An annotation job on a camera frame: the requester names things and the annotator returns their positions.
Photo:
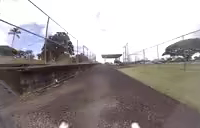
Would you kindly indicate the wide flat-crowned tree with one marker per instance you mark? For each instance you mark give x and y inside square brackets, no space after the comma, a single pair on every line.
[188,46]

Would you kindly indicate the dark leafy tree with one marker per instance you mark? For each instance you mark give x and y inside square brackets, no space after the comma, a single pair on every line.
[59,43]

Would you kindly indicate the low building with dark roof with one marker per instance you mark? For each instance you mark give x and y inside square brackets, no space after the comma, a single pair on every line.
[3,50]

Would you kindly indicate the robot's own part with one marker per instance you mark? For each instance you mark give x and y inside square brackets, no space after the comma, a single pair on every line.
[135,125]
[63,125]

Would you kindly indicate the dark asphalt path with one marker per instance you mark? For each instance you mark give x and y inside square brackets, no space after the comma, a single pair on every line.
[104,90]

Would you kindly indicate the concrete drainage ditch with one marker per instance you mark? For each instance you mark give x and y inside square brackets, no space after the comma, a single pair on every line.
[31,77]

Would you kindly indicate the grass behind fence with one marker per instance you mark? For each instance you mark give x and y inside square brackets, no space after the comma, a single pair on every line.
[8,60]

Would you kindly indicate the shelter with flat roof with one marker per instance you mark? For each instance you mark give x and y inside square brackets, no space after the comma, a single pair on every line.
[111,56]

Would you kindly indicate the small palm tree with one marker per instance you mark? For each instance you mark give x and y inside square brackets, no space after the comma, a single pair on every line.
[14,32]

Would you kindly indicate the green grass field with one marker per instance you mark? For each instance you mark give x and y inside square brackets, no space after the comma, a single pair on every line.
[174,80]

